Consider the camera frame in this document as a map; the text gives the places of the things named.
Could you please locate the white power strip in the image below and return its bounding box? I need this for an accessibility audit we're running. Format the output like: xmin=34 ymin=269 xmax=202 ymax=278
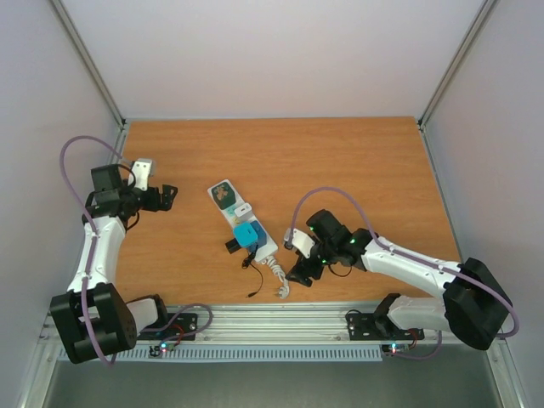
xmin=207 ymin=179 xmax=278 ymax=264

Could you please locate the dark green cube plug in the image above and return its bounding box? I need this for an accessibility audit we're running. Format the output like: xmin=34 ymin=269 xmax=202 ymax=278
xmin=212 ymin=182 xmax=236 ymax=210

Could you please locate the light blue adapter plug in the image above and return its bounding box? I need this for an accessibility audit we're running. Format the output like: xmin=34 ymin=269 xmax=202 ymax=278
xmin=233 ymin=223 xmax=258 ymax=248

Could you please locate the black adapter with thin cable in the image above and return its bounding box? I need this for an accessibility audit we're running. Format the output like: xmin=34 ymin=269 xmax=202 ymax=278
xmin=225 ymin=239 xmax=264 ymax=298

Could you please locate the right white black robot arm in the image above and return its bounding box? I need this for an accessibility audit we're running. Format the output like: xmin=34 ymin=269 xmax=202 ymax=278
xmin=283 ymin=209 xmax=513 ymax=350

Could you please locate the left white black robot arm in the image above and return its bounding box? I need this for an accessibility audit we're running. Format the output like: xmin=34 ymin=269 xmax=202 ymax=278
xmin=49 ymin=158 xmax=178 ymax=364

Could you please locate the dark blue adapter base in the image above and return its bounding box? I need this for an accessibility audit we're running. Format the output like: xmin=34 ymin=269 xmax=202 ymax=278
xmin=250 ymin=220 xmax=268 ymax=248

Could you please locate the white usb charger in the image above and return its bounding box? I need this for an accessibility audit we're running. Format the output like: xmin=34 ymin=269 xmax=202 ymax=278
xmin=235 ymin=202 xmax=252 ymax=218

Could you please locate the right controller board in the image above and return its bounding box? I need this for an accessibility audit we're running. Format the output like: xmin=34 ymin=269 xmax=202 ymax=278
xmin=382 ymin=343 xmax=411 ymax=356

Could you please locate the controller board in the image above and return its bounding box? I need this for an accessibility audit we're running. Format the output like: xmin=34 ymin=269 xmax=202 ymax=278
xmin=148 ymin=343 xmax=176 ymax=359
xmin=382 ymin=343 xmax=411 ymax=356

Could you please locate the left controller board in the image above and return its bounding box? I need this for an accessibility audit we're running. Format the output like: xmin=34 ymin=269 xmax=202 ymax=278
xmin=148 ymin=343 xmax=176 ymax=359

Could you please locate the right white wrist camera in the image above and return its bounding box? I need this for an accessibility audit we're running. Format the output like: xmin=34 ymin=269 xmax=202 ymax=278
xmin=283 ymin=228 xmax=316 ymax=258

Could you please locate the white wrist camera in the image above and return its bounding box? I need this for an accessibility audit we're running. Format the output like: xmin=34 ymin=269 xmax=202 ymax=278
xmin=128 ymin=158 xmax=155 ymax=191
xmin=283 ymin=228 xmax=316 ymax=258

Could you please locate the white coiled power cord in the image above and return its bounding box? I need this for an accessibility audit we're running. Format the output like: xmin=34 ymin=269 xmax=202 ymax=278
xmin=259 ymin=256 xmax=292 ymax=300

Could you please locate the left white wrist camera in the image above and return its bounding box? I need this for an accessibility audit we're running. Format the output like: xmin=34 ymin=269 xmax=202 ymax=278
xmin=128 ymin=158 xmax=155 ymax=191

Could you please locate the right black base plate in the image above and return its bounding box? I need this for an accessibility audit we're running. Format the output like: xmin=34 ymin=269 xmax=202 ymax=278
xmin=344 ymin=309 xmax=425 ymax=341

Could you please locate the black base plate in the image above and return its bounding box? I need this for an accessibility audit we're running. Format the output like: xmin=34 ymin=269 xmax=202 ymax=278
xmin=138 ymin=313 xmax=198 ymax=341
xmin=344 ymin=309 xmax=425 ymax=341

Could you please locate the aluminium mounting rail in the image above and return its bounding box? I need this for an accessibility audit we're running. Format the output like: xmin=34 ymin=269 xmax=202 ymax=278
xmin=38 ymin=302 xmax=507 ymax=344

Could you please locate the grey slotted cable duct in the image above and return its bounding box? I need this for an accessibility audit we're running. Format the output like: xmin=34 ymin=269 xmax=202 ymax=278
xmin=57 ymin=344 xmax=383 ymax=363

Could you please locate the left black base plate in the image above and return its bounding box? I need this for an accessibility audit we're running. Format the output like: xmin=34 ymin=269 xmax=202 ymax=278
xmin=138 ymin=313 xmax=198 ymax=341

